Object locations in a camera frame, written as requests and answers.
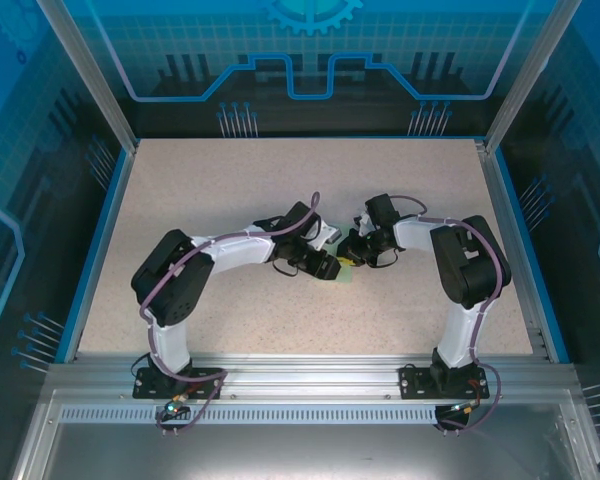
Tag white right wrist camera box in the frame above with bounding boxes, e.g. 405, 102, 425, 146
352, 212, 376, 236

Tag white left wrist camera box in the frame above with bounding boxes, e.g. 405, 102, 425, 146
309, 219, 342, 251

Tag aluminium corner post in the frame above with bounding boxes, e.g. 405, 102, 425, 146
34, 0, 140, 154
482, 0, 584, 154

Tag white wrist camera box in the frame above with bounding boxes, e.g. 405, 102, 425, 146
352, 212, 376, 236
309, 219, 342, 251

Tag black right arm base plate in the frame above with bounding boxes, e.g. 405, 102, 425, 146
398, 363, 491, 401

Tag light green paper sheet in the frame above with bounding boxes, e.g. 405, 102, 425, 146
313, 227, 357, 285

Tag aluminium frame rail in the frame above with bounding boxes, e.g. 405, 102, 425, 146
44, 351, 579, 401

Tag grey metal sheet panel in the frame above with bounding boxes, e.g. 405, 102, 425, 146
9, 389, 600, 480

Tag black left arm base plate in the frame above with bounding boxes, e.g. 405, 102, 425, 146
132, 366, 224, 400

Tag blue table side trim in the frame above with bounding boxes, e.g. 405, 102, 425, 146
489, 148, 572, 364
54, 147, 139, 364

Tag slotted grey cable duct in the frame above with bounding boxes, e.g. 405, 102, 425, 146
57, 405, 441, 426

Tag aluminium side rail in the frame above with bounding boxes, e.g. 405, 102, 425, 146
474, 139, 554, 361

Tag cable connector with green light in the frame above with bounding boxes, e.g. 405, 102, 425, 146
162, 394, 189, 419
447, 398, 482, 417

